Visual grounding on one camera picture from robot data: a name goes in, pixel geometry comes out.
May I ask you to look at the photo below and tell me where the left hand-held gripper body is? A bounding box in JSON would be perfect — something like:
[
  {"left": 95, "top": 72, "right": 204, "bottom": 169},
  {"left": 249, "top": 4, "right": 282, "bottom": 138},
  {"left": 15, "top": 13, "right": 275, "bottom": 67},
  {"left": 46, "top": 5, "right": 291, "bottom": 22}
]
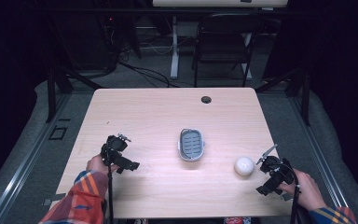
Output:
[{"left": 100, "top": 134, "right": 141, "bottom": 175}]

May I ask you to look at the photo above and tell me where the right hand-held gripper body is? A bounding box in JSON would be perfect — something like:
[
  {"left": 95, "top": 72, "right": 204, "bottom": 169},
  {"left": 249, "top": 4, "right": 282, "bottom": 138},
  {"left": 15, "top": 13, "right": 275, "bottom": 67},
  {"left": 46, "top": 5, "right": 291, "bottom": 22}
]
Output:
[{"left": 255, "top": 155, "right": 295, "bottom": 197}]

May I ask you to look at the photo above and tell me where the person's left hand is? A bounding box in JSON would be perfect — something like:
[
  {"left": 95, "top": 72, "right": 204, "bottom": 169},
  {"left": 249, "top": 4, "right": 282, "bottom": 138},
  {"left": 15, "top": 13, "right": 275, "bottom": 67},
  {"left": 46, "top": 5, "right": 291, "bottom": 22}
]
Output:
[{"left": 86, "top": 154, "right": 119, "bottom": 175}]

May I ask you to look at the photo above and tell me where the person's right hand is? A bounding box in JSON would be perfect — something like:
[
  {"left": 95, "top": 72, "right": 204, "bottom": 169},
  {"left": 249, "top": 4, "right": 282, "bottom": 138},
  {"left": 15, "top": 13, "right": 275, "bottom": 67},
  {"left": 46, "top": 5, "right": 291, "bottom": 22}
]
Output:
[{"left": 277, "top": 168, "right": 320, "bottom": 212}]

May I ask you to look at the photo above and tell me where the white round soap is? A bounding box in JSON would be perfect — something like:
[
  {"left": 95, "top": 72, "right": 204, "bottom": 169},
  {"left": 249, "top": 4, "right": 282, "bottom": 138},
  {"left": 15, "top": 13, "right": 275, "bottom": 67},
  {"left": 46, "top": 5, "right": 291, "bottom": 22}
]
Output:
[{"left": 233, "top": 156, "right": 256, "bottom": 177}]

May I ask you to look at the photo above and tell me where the red patterned shoe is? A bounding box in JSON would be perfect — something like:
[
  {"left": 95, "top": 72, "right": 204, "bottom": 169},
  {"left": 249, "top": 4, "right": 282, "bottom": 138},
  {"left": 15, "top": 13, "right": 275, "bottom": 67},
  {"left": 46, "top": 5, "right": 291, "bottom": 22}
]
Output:
[{"left": 223, "top": 217, "right": 253, "bottom": 224}]

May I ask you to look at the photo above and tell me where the black tape rectangle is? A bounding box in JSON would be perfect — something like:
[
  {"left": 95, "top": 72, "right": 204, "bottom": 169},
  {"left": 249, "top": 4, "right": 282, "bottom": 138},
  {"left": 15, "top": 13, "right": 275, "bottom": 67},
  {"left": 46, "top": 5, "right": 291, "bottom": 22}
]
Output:
[{"left": 48, "top": 125, "right": 68, "bottom": 141}]

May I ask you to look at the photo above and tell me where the black metal stand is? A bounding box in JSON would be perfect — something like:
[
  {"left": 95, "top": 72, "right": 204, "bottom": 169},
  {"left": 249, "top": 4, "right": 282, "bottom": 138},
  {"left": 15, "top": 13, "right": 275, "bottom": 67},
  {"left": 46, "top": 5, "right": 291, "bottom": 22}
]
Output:
[
  {"left": 44, "top": 60, "right": 104, "bottom": 124},
  {"left": 255, "top": 67, "right": 312, "bottom": 127}
]

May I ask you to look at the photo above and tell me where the grey soap dish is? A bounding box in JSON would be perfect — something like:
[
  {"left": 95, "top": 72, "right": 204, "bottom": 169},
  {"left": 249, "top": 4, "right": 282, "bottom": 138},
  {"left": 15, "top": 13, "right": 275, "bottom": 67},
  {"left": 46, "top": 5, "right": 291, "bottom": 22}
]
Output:
[{"left": 176, "top": 127, "right": 206, "bottom": 162}]

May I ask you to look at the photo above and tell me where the grey tape strip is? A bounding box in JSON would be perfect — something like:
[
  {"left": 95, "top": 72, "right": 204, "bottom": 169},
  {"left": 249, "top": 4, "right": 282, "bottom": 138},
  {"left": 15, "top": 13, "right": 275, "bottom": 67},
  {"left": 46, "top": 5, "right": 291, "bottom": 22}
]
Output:
[{"left": 41, "top": 192, "right": 67, "bottom": 207}]

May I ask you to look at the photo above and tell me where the white desk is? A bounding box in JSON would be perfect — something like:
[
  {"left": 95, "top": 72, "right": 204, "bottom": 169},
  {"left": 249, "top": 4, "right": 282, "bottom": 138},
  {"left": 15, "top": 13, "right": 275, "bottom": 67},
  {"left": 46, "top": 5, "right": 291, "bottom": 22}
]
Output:
[{"left": 151, "top": 0, "right": 289, "bottom": 80}]

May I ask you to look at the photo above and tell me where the black folding chair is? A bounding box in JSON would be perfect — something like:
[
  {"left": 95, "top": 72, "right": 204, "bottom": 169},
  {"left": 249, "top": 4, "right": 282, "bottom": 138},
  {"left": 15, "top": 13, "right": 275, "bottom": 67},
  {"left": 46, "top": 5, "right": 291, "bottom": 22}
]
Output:
[{"left": 191, "top": 12, "right": 265, "bottom": 89}]

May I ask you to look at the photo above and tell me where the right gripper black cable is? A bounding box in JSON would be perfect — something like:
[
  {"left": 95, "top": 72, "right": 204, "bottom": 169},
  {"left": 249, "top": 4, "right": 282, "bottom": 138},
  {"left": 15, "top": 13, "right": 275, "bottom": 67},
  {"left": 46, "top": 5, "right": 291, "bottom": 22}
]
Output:
[{"left": 279, "top": 162, "right": 304, "bottom": 224}]

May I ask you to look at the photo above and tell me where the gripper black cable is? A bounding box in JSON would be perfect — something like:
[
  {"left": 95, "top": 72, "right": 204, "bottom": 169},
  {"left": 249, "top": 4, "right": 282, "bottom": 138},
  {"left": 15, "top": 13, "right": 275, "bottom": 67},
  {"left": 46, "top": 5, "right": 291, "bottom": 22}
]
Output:
[
  {"left": 279, "top": 162, "right": 304, "bottom": 224},
  {"left": 105, "top": 136, "right": 116, "bottom": 224}
]

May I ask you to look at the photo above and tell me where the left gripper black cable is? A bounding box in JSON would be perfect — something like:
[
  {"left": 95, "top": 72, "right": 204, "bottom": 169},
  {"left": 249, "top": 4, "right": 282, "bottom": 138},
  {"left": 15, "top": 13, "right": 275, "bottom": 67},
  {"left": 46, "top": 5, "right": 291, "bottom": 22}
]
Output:
[{"left": 105, "top": 136, "right": 116, "bottom": 224}]

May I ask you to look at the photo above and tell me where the metal floor rail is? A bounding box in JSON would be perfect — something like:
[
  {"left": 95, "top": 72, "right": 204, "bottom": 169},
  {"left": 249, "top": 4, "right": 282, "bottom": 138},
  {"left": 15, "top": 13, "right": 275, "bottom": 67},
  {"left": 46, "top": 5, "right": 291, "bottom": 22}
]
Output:
[
  {"left": 287, "top": 92, "right": 349, "bottom": 209},
  {"left": 0, "top": 92, "right": 73, "bottom": 224}
]

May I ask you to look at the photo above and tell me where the black floor cable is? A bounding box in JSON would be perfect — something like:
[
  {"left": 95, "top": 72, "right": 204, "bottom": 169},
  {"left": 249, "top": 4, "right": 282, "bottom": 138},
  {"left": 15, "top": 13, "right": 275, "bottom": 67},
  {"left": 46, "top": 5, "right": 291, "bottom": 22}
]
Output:
[{"left": 74, "top": 59, "right": 181, "bottom": 89}]

